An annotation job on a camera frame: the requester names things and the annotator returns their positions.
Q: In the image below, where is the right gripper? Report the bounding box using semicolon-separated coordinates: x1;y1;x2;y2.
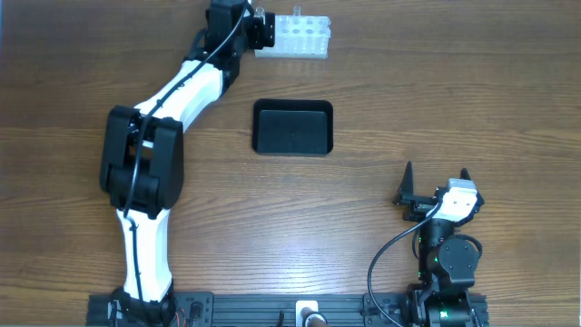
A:
392;161;485;227

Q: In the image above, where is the black tray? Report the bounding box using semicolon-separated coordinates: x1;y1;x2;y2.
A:
251;98;335;158

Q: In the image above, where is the white test tube rack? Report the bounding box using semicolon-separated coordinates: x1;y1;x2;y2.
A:
253;15;332;60

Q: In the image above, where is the black cable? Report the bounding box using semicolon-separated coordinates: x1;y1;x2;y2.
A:
123;2;250;219
366;203;444;327

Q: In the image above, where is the mounting rail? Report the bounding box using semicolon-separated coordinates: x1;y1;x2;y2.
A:
85;292;490;327

